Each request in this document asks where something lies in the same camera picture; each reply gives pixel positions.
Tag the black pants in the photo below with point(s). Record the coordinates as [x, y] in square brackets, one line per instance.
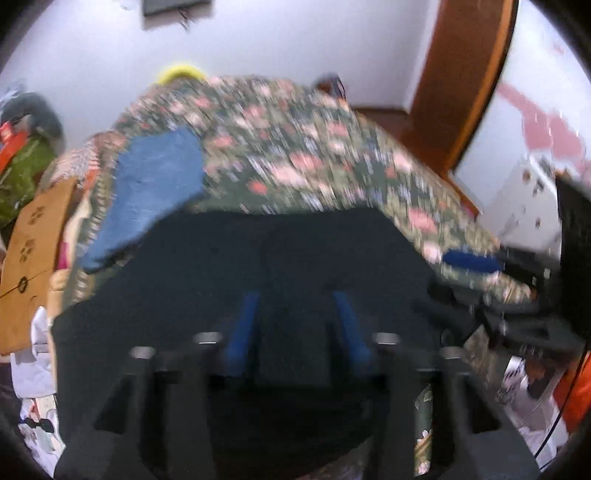
[277, 258]

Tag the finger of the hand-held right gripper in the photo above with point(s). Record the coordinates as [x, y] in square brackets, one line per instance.
[471, 262]
[452, 314]

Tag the grey pillow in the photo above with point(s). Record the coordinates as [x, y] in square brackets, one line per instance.
[34, 115]

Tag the orange box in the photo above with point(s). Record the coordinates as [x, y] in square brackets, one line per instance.
[11, 143]

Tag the green patterned basket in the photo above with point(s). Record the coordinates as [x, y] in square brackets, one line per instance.
[23, 184]

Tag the wardrobe sliding door with hearts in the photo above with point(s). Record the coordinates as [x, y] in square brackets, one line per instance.
[545, 83]

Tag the small black monitor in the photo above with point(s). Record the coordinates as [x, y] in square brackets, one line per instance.
[178, 5]

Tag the striped cloth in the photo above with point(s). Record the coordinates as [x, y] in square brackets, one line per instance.
[78, 159]

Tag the yellow foam tube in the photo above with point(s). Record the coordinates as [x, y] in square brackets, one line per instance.
[181, 73]

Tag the grey backpack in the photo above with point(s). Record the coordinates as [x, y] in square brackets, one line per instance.
[330, 85]

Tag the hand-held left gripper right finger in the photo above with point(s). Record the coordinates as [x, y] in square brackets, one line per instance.
[350, 323]

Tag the wooden door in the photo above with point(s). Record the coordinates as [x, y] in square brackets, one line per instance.
[457, 78]

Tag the orange cloth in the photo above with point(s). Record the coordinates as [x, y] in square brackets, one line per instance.
[577, 392]

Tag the wooden lap table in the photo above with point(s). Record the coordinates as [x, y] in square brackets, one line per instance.
[32, 258]

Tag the white patterned cloth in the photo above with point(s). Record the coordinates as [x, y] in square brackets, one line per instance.
[37, 369]

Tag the floral blanket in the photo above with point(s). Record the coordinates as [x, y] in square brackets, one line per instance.
[300, 152]

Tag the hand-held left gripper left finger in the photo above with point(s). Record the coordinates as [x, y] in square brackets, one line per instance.
[244, 323]

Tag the blue denim shorts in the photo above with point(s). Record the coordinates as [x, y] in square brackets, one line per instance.
[152, 184]

